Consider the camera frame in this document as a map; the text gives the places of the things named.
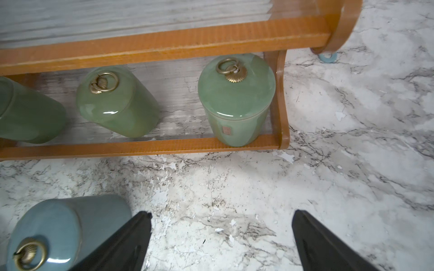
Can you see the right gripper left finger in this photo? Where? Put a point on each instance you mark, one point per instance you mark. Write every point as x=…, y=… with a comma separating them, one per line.
x=125, y=250

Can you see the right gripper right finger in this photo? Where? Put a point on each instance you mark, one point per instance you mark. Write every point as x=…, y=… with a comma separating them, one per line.
x=320, y=250

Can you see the blue canister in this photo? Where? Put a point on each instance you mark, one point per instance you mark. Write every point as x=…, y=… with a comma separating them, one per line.
x=56, y=234

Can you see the green canister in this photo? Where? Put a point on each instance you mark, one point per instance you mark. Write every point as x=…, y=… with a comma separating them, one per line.
x=114, y=98
x=236, y=92
x=28, y=115

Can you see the wooden three-tier shelf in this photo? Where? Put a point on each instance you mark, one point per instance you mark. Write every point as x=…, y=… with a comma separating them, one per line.
x=50, y=46

